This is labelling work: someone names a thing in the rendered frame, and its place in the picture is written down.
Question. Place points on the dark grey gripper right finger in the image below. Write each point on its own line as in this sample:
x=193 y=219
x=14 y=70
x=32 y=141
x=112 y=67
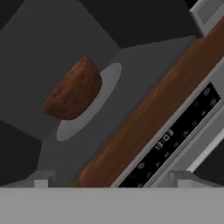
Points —
x=183 y=178

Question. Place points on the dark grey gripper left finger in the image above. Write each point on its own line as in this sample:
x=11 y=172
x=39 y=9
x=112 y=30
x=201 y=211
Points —
x=40 y=178

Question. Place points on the brown wooden bowl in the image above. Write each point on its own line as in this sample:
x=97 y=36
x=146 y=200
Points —
x=74 y=92

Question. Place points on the dark grey microwave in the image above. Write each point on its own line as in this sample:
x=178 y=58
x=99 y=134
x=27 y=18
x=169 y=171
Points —
x=128 y=87

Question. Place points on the grey microwave turntable plate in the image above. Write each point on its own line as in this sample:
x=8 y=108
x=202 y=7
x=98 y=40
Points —
x=108 y=75

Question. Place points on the grey cupboard door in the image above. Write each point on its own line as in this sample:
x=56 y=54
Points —
x=208 y=13

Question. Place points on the silver oven with black panel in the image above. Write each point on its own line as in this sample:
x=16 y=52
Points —
x=186 y=122

